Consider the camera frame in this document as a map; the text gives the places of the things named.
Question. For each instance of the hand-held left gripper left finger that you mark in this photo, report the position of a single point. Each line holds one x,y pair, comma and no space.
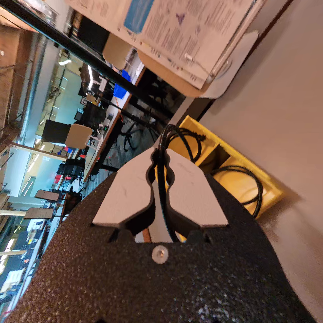
126,196

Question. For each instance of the long wooden desk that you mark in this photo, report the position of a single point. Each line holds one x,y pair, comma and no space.
106,131

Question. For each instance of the black office chair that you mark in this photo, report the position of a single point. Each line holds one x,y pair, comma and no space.
128,133

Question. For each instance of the printed paper sign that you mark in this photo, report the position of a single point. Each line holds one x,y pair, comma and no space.
237,63

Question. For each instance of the printed paper sheets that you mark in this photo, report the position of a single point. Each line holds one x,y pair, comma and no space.
189,32

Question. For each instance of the black monitor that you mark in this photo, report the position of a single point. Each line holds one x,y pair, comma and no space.
55,131

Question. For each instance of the silver ventilation duct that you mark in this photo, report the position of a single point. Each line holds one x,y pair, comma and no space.
32,88

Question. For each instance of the yellow plastic bin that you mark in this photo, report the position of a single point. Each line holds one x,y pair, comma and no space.
234,186

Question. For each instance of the blue plastic bin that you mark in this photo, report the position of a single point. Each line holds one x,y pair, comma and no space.
121,88

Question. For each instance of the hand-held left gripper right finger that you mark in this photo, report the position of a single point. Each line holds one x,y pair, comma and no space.
194,199

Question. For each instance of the black metal frame bar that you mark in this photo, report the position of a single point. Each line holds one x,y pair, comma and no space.
75,48

